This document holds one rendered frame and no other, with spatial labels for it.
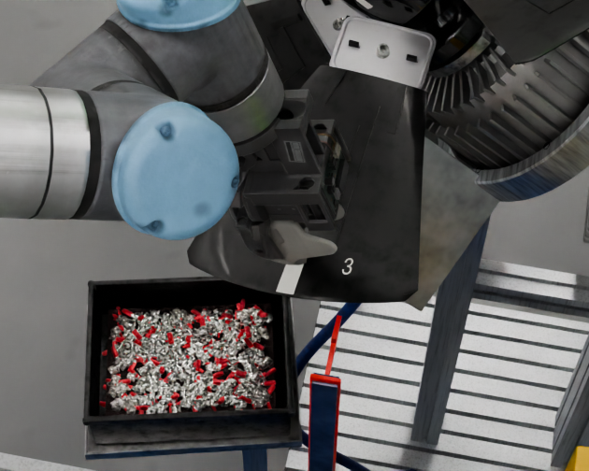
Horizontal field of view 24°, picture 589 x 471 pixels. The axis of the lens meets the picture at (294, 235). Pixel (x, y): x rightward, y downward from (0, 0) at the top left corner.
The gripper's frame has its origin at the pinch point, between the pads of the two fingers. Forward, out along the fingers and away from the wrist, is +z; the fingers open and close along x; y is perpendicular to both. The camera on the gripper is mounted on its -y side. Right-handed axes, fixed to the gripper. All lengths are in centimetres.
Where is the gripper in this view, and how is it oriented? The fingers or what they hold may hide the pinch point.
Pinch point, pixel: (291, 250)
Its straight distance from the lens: 117.5
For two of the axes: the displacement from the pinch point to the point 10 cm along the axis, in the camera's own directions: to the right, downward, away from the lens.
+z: 2.9, 5.4, 7.9
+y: 9.4, 0.0, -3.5
